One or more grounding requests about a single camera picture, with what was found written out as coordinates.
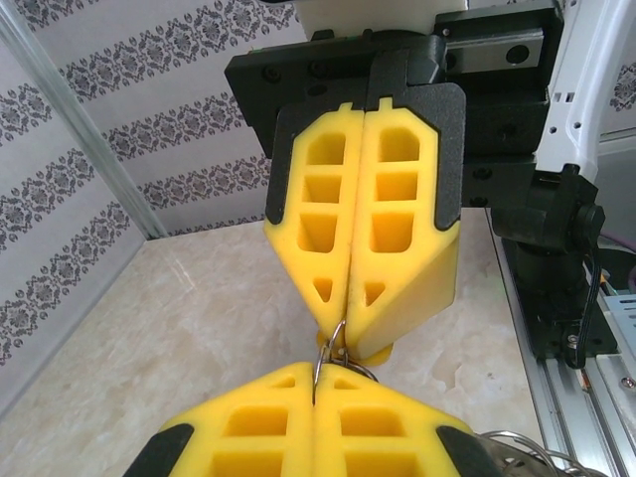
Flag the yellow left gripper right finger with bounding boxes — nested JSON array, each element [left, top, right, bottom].
[[312, 365, 503, 477]]

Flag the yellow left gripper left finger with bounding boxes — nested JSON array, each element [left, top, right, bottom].
[[126, 361, 317, 477]]

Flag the small metal split ring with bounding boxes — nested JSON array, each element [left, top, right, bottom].
[[342, 353, 381, 385], [311, 319, 349, 404]]

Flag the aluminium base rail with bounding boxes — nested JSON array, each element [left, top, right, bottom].
[[489, 206, 636, 477]]

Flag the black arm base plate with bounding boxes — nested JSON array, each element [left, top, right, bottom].
[[534, 317, 625, 361]]

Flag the thin black cable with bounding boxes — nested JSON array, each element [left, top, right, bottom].
[[565, 213, 609, 372]]

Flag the slotted grey cable duct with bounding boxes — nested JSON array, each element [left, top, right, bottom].
[[603, 292, 636, 359]]

